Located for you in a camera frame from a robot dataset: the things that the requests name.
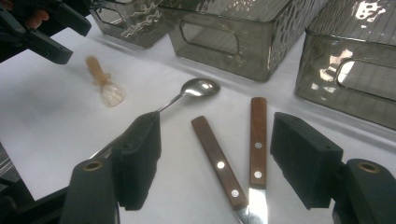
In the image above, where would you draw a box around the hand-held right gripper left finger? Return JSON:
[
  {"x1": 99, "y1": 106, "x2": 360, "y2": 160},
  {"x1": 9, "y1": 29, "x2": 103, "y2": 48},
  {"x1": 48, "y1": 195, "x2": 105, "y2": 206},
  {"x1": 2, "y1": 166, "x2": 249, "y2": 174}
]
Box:
[{"x1": 110, "y1": 111, "x2": 163, "y2": 211}]

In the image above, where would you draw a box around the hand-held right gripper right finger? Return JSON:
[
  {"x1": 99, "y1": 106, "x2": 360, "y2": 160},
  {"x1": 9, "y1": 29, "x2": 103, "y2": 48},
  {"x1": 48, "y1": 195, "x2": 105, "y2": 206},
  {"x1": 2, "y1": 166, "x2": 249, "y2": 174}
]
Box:
[{"x1": 269, "y1": 111, "x2": 345, "y2": 211}]

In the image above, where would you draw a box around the wooden-handled knife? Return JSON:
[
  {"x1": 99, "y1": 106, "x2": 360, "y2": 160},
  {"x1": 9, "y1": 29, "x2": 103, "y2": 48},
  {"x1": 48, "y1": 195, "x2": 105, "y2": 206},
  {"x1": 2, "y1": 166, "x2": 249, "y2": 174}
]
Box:
[{"x1": 247, "y1": 96, "x2": 269, "y2": 224}]

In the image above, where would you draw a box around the smoky translucent plastic bin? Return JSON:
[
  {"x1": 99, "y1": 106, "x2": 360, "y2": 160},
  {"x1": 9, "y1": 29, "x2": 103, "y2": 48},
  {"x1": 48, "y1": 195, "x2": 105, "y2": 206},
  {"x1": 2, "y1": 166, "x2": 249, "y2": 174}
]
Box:
[
  {"x1": 158, "y1": 0, "x2": 331, "y2": 82},
  {"x1": 293, "y1": 0, "x2": 396, "y2": 131},
  {"x1": 89, "y1": 0, "x2": 176, "y2": 49}
]

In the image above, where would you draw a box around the small clear spoon wooden handle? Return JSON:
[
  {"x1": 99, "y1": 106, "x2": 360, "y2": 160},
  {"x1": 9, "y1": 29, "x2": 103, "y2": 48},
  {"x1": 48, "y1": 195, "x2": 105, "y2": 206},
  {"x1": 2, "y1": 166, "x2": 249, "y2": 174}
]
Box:
[{"x1": 85, "y1": 55, "x2": 125, "y2": 108}]

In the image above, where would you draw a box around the wooden-handled fork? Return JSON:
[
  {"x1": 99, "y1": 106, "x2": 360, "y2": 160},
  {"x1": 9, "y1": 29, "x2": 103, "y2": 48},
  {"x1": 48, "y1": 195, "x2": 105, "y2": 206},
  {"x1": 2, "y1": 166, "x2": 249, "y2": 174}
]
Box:
[{"x1": 191, "y1": 115, "x2": 250, "y2": 224}]

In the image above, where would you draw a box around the metal spoon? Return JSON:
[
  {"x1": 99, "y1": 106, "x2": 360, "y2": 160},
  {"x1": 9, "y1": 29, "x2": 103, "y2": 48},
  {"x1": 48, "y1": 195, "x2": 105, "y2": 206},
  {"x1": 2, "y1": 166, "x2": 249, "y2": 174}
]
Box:
[{"x1": 90, "y1": 77, "x2": 221, "y2": 160}]

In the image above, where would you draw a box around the white table sheet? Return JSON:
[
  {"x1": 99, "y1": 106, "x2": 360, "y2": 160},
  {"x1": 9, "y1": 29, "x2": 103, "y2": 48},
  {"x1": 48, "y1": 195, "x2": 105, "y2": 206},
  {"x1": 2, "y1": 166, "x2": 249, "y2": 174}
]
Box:
[{"x1": 0, "y1": 13, "x2": 396, "y2": 224}]

